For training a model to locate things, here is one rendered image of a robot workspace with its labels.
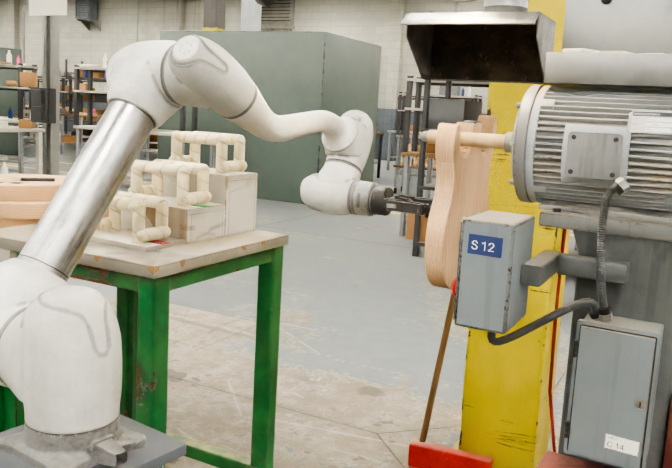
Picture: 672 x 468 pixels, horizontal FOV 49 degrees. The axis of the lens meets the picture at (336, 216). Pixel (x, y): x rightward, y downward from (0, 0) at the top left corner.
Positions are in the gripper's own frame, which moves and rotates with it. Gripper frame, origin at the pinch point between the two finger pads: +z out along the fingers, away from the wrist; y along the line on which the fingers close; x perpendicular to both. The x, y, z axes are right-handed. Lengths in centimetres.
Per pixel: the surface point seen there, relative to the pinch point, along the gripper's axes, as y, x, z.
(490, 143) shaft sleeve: 11.0, 17.4, 11.5
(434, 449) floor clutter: -66, -97, -20
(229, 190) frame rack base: 4, -2, -63
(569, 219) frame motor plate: 21.7, 4.3, 31.7
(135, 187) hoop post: 18, -2, -85
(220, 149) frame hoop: 2, 9, -68
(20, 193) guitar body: 28, -7, -119
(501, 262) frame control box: 45, -1, 25
